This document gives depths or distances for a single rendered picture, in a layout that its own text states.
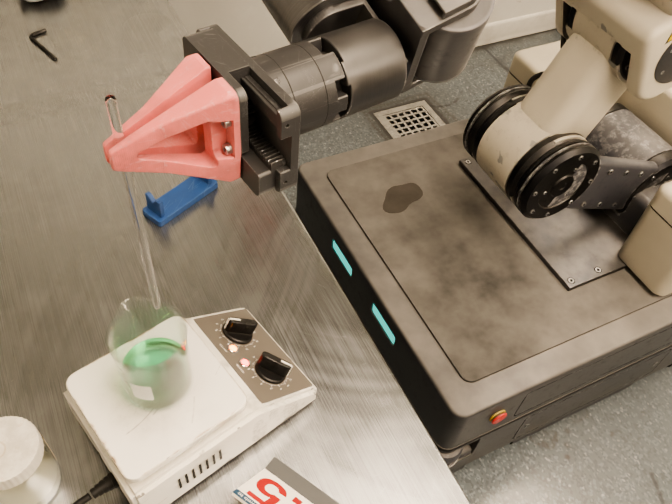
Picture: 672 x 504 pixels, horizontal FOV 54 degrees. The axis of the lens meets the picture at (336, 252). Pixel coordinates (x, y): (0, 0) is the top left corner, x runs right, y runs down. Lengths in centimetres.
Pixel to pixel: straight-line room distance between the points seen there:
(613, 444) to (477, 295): 55
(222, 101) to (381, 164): 113
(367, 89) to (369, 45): 3
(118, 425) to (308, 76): 34
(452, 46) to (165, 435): 38
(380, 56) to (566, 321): 95
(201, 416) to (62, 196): 41
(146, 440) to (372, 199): 94
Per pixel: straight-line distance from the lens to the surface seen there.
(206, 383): 60
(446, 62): 49
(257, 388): 63
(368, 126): 218
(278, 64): 42
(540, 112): 123
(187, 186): 87
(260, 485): 64
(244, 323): 66
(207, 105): 39
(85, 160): 95
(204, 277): 78
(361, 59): 44
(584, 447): 164
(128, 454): 59
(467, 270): 133
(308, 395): 66
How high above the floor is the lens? 137
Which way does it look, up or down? 50 degrees down
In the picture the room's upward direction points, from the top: 7 degrees clockwise
